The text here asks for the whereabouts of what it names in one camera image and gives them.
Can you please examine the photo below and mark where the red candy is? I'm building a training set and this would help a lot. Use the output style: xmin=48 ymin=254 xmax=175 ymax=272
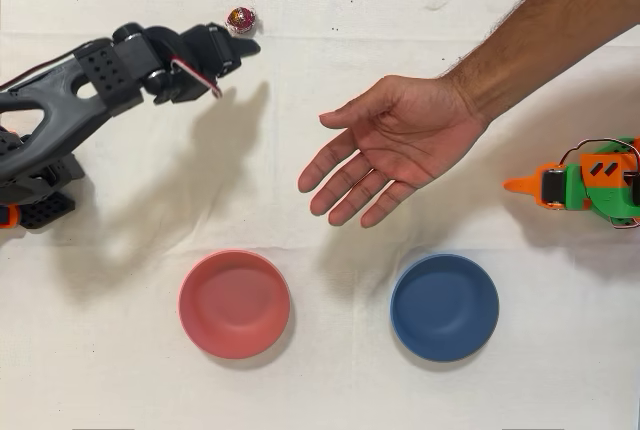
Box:
xmin=224 ymin=5 xmax=262 ymax=35

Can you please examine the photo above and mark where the person's bare forearm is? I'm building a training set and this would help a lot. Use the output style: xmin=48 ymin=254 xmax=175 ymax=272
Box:
xmin=438 ymin=0 xmax=640 ymax=125

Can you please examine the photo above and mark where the person's bare hand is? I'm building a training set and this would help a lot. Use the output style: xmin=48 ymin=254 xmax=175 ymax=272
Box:
xmin=297 ymin=74 xmax=489 ymax=229

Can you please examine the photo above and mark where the blue bowl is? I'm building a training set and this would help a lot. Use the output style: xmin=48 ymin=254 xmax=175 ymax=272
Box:
xmin=389 ymin=252 xmax=500 ymax=363

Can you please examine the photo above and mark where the pink bowl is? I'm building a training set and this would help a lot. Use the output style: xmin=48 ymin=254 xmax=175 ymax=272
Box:
xmin=178 ymin=248 xmax=292 ymax=360

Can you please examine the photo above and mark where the white table cloth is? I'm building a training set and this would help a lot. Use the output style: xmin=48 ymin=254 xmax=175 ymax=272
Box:
xmin=0 ymin=0 xmax=640 ymax=430

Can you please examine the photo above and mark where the black gripper servo cable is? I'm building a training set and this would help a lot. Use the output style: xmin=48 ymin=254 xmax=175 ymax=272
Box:
xmin=168 ymin=55 xmax=225 ymax=99

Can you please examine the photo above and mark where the orange gripper servo cable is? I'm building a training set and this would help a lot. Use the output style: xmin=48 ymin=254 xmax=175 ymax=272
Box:
xmin=559 ymin=136 xmax=640 ymax=170

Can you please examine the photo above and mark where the black arm servo cable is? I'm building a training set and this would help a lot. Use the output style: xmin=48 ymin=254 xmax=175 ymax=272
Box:
xmin=0 ymin=39 xmax=101 ymax=90

